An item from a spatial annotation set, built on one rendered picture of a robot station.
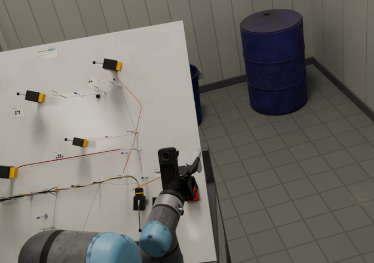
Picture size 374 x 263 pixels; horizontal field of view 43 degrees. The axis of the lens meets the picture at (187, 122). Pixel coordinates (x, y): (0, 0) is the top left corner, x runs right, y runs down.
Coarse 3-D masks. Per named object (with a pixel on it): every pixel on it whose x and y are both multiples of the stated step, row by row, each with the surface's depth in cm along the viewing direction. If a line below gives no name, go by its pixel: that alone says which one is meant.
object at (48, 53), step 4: (48, 48) 209; (52, 48) 209; (56, 48) 209; (36, 52) 210; (40, 52) 210; (44, 52) 209; (48, 52) 209; (52, 52) 209; (56, 52) 209; (36, 56) 210; (40, 56) 210; (44, 56) 209; (48, 56) 209; (52, 56) 209; (56, 56) 209; (40, 60) 209
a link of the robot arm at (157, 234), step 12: (156, 216) 115; (168, 216) 115; (144, 228) 114; (156, 228) 112; (168, 228) 113; (144, 240) 111; (156, 240) 110; (168, 240) 112; (156, 252) 112; (168, 252) 115
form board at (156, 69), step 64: (0, 64) 212; (64, 64) 208; (128, 64) 204; (0, 128) 209; (64, 128) 205; (128, 128) 202; (192, 128) 198; (0, 192) 207; (64, 192) 203; (128, 192) 200; (0, 256) 204; (192, 256) 194
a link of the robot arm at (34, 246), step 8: (40, 232) 88; (48, 232) 86; (32, 240) 86; (40, 240) 84; (24, 248) 86; (32, 248) 84; (40, 248) 83; (24, 256) 84; (32, 256) 83; (40, 256) 82
